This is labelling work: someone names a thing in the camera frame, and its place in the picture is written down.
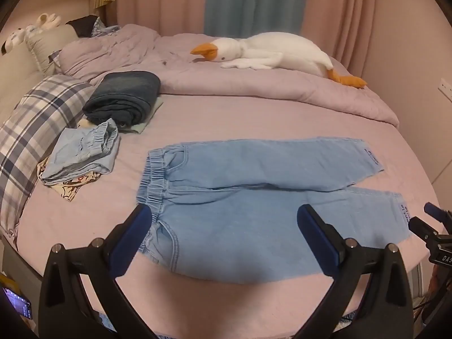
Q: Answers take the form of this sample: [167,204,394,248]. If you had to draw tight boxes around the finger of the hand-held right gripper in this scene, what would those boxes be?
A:
[409,216,440,244]
[424,202,452,225]

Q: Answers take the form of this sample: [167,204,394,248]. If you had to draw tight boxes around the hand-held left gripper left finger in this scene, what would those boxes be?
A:
[38,203,156,339]

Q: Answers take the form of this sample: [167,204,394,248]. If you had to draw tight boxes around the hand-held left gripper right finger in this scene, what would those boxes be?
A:
[293,204,414,339]

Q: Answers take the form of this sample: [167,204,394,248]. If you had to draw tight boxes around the light blue denim pants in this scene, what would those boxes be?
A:
[136,137,412,285]

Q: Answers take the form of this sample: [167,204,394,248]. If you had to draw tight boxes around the yellow printed cloth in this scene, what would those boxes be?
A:
[37,155,107,202]

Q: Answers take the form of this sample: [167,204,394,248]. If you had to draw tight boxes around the folded light blue shorts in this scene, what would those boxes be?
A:
[40,118,121,186]

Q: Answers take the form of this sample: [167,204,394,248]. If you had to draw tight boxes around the folded light green cloth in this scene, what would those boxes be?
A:
[122,95,165,135]

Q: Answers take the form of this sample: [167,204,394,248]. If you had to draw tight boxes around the black smartphone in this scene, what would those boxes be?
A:
[2,286,34,320]

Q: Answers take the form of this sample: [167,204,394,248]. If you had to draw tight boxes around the bed with pink sheet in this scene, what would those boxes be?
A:
[16,92,442,339]

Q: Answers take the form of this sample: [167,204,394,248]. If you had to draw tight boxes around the folded dark blue jeans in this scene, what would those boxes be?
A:
[82,71,162,128]

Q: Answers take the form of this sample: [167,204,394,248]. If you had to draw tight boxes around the blue plaid pillow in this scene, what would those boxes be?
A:
[0,75,94,241]

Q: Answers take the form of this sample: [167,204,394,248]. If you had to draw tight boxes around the purple comforter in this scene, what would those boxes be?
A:
[58,24,399,129]

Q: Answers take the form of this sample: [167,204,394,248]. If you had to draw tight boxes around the white goose plush toy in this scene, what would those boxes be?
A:
[191,32,368,89]

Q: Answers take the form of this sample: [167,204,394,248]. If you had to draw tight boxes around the beige pillow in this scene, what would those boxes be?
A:
[25,24,80,76]

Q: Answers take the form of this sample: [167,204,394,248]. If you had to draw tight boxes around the blue plaid shirt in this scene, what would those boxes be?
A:
[91,17,122,38]

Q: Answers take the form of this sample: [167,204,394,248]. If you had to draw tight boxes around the dark garment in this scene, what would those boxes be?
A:
[65,15,99,38]

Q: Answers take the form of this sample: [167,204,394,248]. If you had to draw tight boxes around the pink curtain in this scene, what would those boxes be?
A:
[115,0,209,38]
[300,0,380,78]

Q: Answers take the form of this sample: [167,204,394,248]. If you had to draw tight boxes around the white plush bunny toy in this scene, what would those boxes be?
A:
[2,13,61,55]

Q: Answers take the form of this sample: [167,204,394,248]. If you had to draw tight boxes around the blue curtain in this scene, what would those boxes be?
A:
[203,0,311,39]

